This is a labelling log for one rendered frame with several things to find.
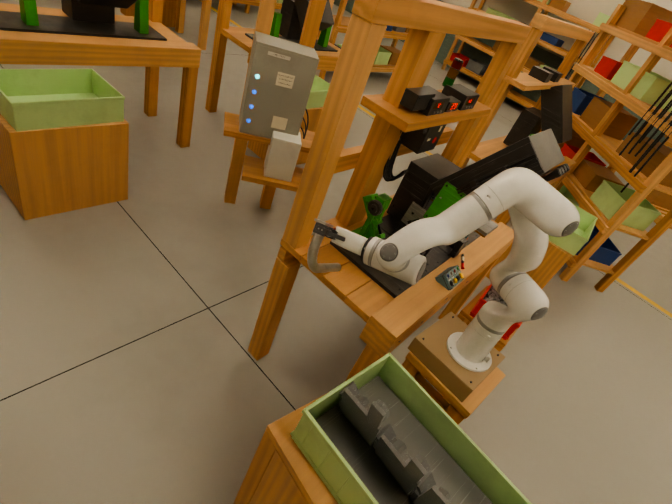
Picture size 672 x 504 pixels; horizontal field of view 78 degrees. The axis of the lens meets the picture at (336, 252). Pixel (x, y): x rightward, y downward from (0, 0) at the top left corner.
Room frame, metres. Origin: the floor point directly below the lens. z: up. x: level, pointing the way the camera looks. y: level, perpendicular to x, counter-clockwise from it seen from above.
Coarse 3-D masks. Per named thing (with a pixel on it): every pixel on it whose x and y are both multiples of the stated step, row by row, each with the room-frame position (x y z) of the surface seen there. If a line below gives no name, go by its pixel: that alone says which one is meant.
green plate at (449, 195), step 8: (448, 184) 1.93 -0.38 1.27; (440, 192) 1.92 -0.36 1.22; (448, 192) 1.91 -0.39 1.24; (456, 192) 1.90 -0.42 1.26; (440, 200) 1.90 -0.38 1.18; (448, 200) 1.89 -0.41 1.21; (456, 200) 1.88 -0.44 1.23; (432, 208) 1.90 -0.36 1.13; (440, 208) 1.89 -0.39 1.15; (424, 216) 1.89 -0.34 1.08; (432, 216) 1.88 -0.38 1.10
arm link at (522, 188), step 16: (496, 176) 1.07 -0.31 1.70; (512, 176) 1.05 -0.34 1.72; (528, 176) 1.06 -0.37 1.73; (480, 192) 1.02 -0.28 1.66; (496, 192) 1.02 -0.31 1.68; (512, 192) 1.02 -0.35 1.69; (528, 192) 1.04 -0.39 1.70; (544, 192) 1.07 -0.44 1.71; (496, 208) 1.00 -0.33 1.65; (528, 208) 1.06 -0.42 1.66; (544, 208) 1.06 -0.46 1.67; (560, 208) 1.06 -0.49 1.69; (576, 208) 1.09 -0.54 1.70; (544, 224) 1.05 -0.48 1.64; (560, 224) 1.05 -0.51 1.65; (576, 224) 1.06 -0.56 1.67
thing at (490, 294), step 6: (492, 288) 1.83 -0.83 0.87; (486, 294) 1.76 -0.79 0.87; (492, 294) 1.77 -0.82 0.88; (498, 294) 1.78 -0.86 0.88; (480, 300) 1.64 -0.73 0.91; (486, 300) 1.70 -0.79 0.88; (492, 300) 1.72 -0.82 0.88; (498, 300) 1.73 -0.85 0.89; (474, 306) 1.69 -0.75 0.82; (480, 306) 1.64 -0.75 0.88; (474, 312) 1.64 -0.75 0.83; (516, 324) 1.57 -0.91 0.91; (510, 330) 1.57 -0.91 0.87; (504, 336) 1.57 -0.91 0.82
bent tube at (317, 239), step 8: (328, 224) 1.01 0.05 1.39; (312, 240) 0.98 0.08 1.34; (320, 240) 0.99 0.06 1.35; (312, 248) 0.97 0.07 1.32; (312, 256) 0.96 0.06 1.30; (312, 264) 0.96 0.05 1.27; (320, 264) 1.02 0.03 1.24; (328, 264) 1.06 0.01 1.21; (336, 264) 1.11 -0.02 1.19; (320, 272) 1.01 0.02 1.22
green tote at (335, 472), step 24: (384, 360) 1.01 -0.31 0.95; (360, 384) 0.94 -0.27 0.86; (408, 384) 0.97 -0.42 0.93; (312, 408) 0.72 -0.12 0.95; (408, 408) 0.94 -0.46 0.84; (432, 408) 0.91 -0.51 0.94; (312, 432) 0.67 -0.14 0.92; (432, 432) 0.88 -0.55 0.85; (456, 432) 0.85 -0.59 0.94; (312, 456) 0.65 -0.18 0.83; (336, 456) 0.61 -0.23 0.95; (456, 456) 0.82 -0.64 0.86; (480, 456) 0.80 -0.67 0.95; (336, 480) 0.59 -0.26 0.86; (360, 480) 0.57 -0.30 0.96; (480, 480) 0.77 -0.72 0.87; (504, 480) 0.75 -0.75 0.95
